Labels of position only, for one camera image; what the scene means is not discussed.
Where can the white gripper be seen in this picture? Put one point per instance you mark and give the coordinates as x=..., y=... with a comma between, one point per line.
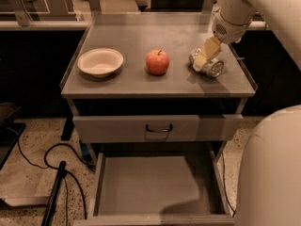
x=226, y=32

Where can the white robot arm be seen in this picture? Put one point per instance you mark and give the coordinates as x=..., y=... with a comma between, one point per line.
x=269, y=185

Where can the grey metal drawer cabinet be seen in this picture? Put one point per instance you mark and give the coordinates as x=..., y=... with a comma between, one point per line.
x=133, y=91

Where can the open middle drawer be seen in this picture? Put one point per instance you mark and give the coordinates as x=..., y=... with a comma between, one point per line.
x=179, y=190

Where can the red apple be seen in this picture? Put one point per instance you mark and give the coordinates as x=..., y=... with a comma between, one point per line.
x=157, y=62

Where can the white paper bowl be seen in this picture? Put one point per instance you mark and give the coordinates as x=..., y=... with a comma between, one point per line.
x=100, y=62

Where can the dark equipment base left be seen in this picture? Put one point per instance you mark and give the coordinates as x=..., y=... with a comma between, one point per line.
x=10, y=130

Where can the black bar on floor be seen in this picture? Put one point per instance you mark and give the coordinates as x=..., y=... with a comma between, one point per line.
x=50, y=208

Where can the white horizontal rail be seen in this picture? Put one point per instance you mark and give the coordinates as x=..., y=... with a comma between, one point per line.
x=45, y=25

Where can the closed top drawer with handle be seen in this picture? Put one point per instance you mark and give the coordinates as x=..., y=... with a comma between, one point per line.
x=156, y=128

